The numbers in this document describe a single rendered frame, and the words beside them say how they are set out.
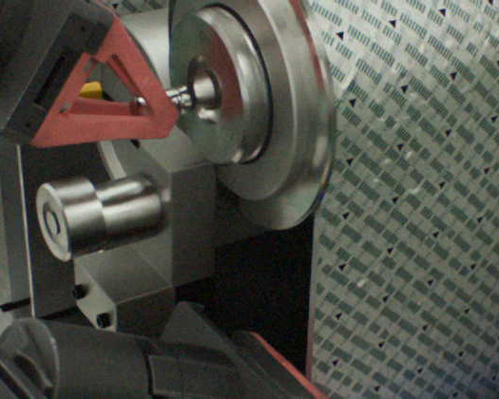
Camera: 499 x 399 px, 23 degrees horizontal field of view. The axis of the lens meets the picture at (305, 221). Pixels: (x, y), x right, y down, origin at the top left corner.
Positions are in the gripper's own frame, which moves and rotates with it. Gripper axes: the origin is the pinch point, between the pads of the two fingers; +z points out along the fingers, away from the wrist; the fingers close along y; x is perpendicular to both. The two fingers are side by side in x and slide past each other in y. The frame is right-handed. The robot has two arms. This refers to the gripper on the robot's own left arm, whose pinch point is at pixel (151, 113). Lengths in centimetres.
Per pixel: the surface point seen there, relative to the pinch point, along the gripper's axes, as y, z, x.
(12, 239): -35.2, 18.0, -17.7
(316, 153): 8.2, 3.1, 2.6
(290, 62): 6.8, 0.4, 5.5
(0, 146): -34.7, 12.6, -11.1
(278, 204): 5.1, 5.5, -0.6
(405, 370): 6.8, 17.9, -5.5
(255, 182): 4.1, 4.4, -0.3
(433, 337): 6.9, 18.4, -3.1
